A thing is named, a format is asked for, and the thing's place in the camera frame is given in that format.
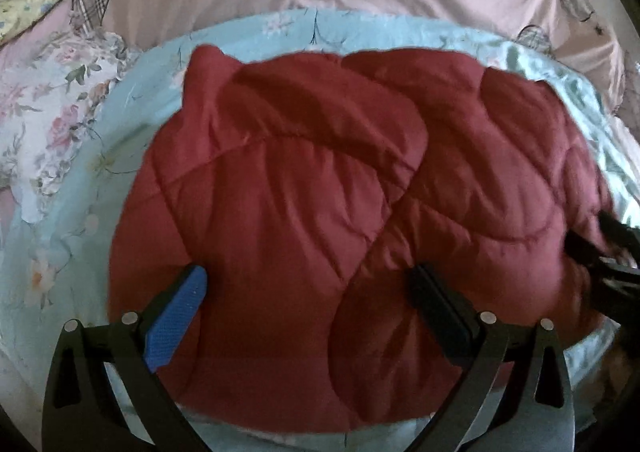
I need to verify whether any red padded jacket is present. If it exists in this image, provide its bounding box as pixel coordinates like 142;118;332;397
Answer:
107;44;618;435

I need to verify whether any white floral pillow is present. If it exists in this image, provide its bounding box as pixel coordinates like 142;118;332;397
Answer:
0;27;136;223

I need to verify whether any pink floral cloth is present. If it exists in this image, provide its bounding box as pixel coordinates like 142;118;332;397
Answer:
0;0;81;78

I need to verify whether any light blue floral blanket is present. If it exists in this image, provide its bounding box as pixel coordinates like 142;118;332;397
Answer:
0;7;640;452

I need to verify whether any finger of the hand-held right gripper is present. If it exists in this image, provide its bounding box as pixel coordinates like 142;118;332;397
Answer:
565;231;640;283
597;210;640;255

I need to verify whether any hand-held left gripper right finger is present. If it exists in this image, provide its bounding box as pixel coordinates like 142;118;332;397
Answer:
410;263;573;452

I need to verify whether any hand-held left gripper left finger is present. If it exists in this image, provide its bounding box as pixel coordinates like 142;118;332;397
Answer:
42;264;208;452

